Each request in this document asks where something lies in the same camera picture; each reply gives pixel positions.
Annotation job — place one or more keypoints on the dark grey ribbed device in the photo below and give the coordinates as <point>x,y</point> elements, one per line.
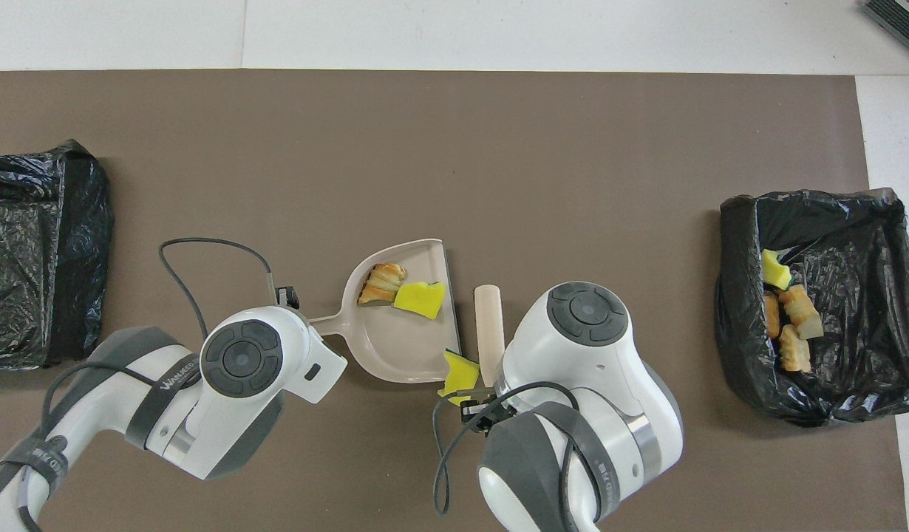
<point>901,18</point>

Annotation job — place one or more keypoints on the black bag lined bin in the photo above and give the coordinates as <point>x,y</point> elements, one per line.
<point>853,332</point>
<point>26,185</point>

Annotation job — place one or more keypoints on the orange croissant piece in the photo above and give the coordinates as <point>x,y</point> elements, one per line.
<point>770,318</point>

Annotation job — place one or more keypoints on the striped croissant piece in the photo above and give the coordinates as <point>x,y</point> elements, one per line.
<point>794,353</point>
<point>800,310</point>
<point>382,282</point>

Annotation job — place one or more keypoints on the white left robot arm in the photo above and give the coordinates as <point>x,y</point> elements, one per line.
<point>240,369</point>

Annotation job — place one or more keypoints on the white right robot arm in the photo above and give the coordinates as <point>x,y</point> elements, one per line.
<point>587,369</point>

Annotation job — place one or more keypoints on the beige hand brush black bristles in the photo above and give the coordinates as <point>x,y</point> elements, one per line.
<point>489,325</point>

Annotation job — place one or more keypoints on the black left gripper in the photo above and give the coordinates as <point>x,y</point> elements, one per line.
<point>288,298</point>

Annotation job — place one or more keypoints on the yellow sponge piece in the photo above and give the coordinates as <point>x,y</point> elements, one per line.
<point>421,299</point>
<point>460,375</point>
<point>776,272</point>

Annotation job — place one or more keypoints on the brown table mat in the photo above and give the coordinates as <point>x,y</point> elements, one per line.
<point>573,148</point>

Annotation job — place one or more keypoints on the beige plastic dustpan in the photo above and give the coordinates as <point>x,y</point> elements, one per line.
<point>410,347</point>

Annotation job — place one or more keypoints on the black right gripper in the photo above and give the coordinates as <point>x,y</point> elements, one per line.
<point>480,414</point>

